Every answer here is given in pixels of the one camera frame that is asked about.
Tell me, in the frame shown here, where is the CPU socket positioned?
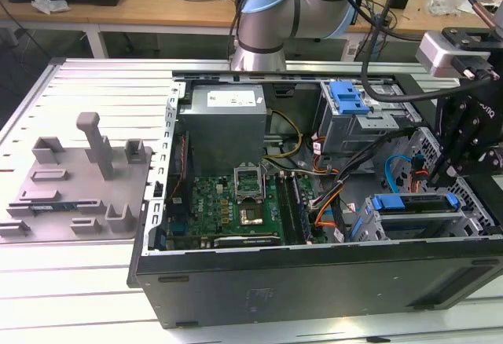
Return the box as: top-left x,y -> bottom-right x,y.
235,198 -> 266,229

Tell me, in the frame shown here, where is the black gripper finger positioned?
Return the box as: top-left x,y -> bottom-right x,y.
447,148 -> 503,177
427,92 -> 479,188

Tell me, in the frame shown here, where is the black open PC case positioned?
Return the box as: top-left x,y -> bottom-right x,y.
126,69 -> 503,330

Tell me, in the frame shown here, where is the thick black camera cable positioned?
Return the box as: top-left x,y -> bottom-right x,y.
360,0 -> 492,104

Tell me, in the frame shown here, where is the wooden desk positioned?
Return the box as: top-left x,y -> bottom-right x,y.
0,0 -> 503,46

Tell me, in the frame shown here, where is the metal socket cover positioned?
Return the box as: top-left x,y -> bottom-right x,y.
233,166 -> 263,200

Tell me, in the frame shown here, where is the green motherboard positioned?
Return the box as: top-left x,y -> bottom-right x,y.
164,170 -> 327,251

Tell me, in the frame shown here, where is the black wire bundle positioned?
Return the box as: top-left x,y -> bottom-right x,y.
329,126 -> 417,243

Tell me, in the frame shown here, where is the dark RAM stick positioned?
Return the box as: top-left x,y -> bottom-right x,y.
30,203 -> 76,212

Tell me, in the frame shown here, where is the grey metal disk bay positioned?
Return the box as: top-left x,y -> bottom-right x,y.
347,192 -> 492,243

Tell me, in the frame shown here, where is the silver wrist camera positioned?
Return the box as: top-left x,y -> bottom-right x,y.
417,31 -> 465,77

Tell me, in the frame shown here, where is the blue plastic latch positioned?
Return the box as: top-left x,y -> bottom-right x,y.
329,79 -> 375,116

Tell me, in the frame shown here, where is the orange data wire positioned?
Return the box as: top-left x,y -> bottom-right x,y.
314,190 -> 343,229

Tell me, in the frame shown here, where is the black RAM slot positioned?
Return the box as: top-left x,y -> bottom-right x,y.
274,171 -> 295,243

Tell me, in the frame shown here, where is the orange black power wire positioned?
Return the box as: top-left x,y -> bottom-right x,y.
408,154 -> 428,195

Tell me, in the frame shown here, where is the grey metal power supply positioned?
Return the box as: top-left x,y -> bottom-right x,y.
178,84 -> 273,178

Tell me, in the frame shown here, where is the hard disk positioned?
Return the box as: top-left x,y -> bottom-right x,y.
351,192 -> 463,241

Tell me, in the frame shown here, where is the red wire with white tag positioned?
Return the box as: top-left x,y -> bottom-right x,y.
312,134 -> 341,174

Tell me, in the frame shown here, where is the black case fan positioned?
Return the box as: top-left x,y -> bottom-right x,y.
167,130 -> 194,203

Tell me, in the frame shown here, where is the yellow wire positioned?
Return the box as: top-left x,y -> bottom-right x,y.
262,108 -> 304,161

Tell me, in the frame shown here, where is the grey parts rack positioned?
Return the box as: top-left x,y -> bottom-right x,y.
0,111 -> 155,245

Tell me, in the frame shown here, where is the grey metal drive cage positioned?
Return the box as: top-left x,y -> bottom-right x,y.
316,79 -> 424,157

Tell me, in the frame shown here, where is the black graphics card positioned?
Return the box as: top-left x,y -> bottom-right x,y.
211,235 -> 283,248

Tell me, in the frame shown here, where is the white crumpled paper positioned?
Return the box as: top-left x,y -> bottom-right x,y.
30,0 -> 71,16

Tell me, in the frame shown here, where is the RAM stick with chips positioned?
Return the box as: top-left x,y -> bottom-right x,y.
289,173 -> 312,244

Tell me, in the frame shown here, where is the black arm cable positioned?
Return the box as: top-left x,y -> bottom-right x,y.
227,0 -> 261,62

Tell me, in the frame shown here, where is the blue data wire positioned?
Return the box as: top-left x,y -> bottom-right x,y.
384,154 -> 414,196

